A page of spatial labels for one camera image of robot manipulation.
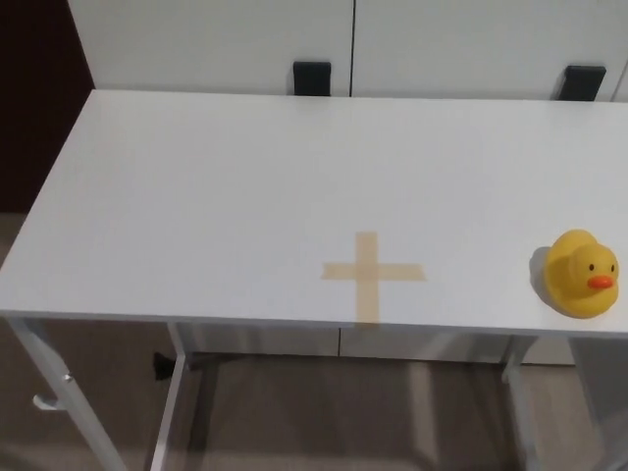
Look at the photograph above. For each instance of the yellow rubber duck toy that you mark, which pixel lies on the yellow rubber duck toy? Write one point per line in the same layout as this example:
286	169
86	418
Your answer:
569	275

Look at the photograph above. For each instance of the white metal desk leg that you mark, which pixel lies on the white metal desk leg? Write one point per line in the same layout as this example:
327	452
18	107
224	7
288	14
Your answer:
172	402
522	407
59	382

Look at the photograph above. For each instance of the small black floor object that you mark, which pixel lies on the small black floor object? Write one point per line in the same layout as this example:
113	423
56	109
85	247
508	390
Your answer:
162	367

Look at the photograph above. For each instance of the white cabinet door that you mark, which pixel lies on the white cabinet door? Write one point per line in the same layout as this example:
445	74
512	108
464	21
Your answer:
196	39
466	44

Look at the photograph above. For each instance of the white hook on leg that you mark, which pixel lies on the white hook on leg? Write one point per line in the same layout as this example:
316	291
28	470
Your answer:
45	403

